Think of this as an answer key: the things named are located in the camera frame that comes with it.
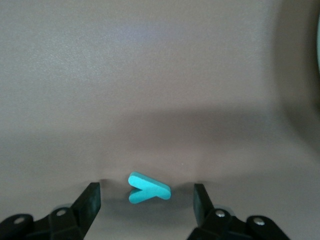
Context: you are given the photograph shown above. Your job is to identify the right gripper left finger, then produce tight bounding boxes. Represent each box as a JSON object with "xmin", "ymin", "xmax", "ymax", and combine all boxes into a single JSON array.
[{"xmin": 0, "ymin": 182, "xmax": 101, "ymax": 240}]

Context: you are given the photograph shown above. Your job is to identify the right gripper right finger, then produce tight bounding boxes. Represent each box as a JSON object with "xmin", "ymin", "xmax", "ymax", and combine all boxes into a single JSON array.
[{"xmin": 186, "ymin": 183, "xmax": 291, "ymax": 240}]

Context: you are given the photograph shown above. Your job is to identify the teal foam letter y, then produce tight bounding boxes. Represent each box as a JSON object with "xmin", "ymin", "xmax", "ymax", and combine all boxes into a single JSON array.
[{"xmin": 127, "ymin": 171, "xmax": 172, "ymax": 205}]

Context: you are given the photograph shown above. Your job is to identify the brown table cover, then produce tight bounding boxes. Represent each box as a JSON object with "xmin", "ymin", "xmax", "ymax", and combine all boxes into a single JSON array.
[{"xmin": 0, "ymin": 0, "xmax": 320, "ymax": 240}]

